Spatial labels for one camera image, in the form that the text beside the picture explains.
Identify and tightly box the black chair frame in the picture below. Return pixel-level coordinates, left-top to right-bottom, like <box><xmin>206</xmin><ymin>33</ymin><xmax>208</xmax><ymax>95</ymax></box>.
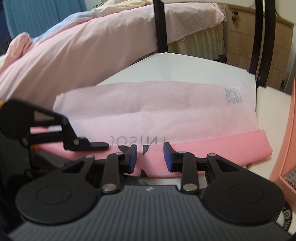
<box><xmin>153</xmin><ymin>0</ymin><xmax>278</xmax><ymax>88</ymax></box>

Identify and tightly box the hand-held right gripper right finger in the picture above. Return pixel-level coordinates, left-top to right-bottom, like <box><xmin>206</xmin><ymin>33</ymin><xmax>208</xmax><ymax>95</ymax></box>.
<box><xmin>163</xmin><ymin>142</ymin><xmax>242</xmax><ymax>194</ymax></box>

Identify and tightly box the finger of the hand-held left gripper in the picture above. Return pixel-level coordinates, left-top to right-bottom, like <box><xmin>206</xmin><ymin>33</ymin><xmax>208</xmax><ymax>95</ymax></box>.
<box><xmin>22</xmin><ymin>108</ymin><xmax>110</xmax><ymax>151</ymax></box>

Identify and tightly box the light blue blanket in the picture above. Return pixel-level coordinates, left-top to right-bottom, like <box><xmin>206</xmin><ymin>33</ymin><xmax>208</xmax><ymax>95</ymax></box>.
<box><xmin>30</xmin><ymin>9</ymin><xmax>93</xmax><ymax>44</ymax></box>

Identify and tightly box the pink t-shirt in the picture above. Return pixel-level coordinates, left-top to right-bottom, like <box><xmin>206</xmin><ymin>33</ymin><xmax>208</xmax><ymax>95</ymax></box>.
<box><xmin>30</xmin><ymin>80</ymin><xmax>273</xmax><ymax>179</ymax></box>

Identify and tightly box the black white printed strap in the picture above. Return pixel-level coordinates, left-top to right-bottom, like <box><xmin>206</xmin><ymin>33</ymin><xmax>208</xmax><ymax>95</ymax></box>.
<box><xmin>276</xmin><ymin>201</ymin><xmax>296</xmax><ymax>235</ymax></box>

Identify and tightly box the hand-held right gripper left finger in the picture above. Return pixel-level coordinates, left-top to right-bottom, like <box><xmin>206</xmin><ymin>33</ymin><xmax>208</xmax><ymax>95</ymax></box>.
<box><xmin>61</xmin><ymin>144</ymin><xmax>138</xmax><ymax>194</ymax></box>

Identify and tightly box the pink duvet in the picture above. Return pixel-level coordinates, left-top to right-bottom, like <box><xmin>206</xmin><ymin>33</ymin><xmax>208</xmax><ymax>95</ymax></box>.
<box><xmin>0</xmin><ymin>3</ymin><xmax>226</xmax><ymax>112</ymax></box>

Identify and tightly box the pale yellow blanket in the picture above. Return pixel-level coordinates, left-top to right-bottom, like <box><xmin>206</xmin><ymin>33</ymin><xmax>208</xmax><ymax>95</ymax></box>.
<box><xmin>87</xmin><ymin>0</ymin><xmax>153</xmax><ymax>15</ymax></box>

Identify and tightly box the cream bed skirt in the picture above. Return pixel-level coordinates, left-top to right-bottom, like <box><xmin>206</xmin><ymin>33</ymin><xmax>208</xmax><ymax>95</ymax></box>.
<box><xmin>168</xmin><ymin>27</ymin><xmax>226</xmax><ymax>62</ymax></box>

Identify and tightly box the wooden cabinet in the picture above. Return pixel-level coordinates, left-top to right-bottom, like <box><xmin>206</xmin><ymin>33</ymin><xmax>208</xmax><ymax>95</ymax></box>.
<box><xmin>223</xmin><ymin>5</ymin><xmax>295</xmax><ymax>91</ymax></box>

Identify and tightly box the pink box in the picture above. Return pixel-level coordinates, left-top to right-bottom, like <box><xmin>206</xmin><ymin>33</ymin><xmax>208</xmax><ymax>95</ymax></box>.
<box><xmin>269</xmin><ymin>76</ymin><xmax>296</xmax><ymax>193</ymax></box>

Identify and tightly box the blue curtain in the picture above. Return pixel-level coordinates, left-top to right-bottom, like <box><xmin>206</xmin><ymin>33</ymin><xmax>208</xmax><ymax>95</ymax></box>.
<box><xmin>0</xmin><ymin>0</ymin><xmax>88</xmax><ymax>41</ymax></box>

